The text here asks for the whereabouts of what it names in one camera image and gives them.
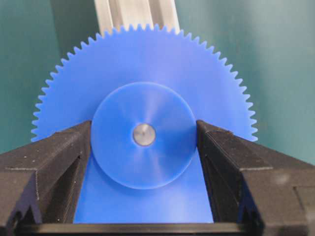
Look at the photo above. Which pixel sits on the long aluminium extrusion rail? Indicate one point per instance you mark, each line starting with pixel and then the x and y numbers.
pixel 114 14

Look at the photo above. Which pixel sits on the clear shaft mount right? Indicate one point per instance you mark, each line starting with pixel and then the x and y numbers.
pixel 144 134

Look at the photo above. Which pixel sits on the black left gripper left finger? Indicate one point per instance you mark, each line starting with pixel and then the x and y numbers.
pixel 41 182

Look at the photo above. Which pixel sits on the large blue plastic gear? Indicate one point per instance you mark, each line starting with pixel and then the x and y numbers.
pixel 165 79

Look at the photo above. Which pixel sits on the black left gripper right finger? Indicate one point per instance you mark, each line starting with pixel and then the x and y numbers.
pixel 250 183

